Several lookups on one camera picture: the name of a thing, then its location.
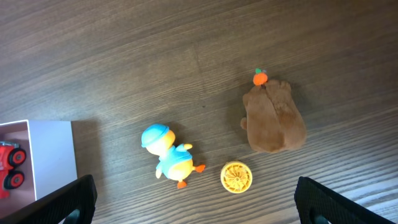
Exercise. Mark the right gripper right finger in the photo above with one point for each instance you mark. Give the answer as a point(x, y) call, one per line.
point(318, 204)

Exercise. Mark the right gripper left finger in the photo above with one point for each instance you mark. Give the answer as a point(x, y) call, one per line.
point(73, 203)

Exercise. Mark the red toy truck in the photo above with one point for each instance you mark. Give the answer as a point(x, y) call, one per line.
point(12, 156)

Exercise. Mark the brown plush toy with carrot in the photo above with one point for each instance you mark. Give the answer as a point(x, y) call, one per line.
point(272, 121)

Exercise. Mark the orange duck toy blue hat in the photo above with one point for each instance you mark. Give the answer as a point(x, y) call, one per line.
point(175, 162)

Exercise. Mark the white box with pink interior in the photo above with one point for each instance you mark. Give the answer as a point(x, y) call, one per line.
point(50, 162)

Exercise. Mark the yellow round slotted disc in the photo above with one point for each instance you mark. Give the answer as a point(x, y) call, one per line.
point(236, 177)

